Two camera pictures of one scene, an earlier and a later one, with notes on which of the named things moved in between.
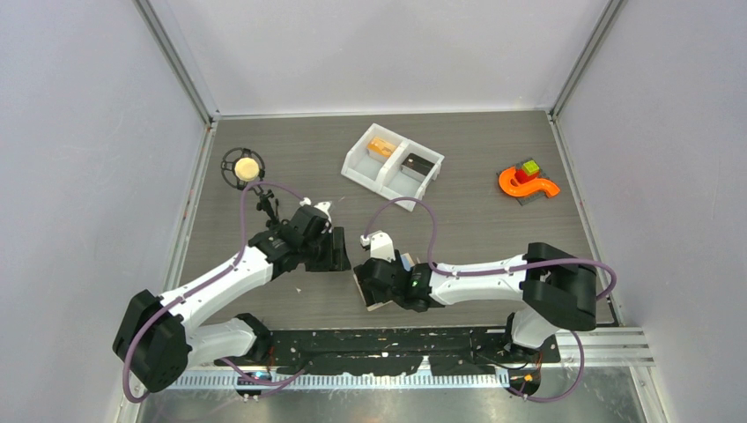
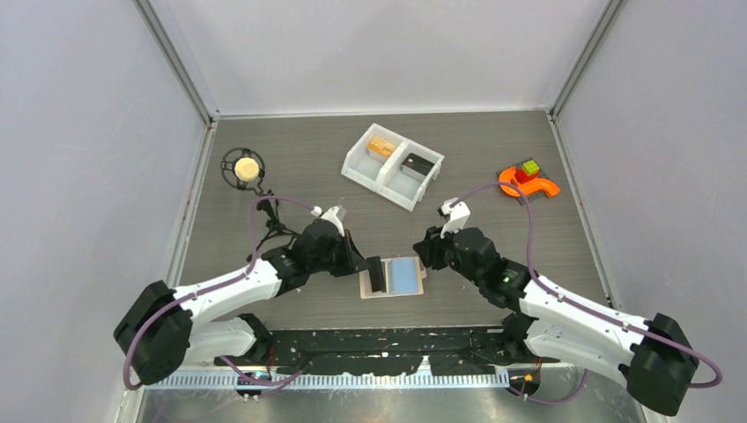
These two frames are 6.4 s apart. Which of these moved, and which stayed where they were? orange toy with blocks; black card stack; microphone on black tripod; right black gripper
Moved: right black gripper
Stayed: orange toy with blocks; microphone on black tripod; black card stack
